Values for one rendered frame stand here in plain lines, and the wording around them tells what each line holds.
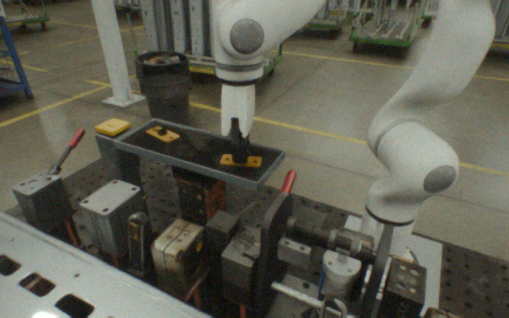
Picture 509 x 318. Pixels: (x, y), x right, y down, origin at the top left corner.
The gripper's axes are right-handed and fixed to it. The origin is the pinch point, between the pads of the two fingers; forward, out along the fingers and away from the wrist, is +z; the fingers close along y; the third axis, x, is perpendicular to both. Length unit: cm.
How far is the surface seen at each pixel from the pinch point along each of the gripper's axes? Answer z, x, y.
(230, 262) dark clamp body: 11.5, 1.7, 18.8
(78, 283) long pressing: 18.6, -27.1, 22.2
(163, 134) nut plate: 2.0, -20.2, -8.0
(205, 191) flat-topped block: 11.1, -8.2, 0.6
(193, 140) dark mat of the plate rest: 2.6, -12.7, -6.9
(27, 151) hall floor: 119, -232, -166
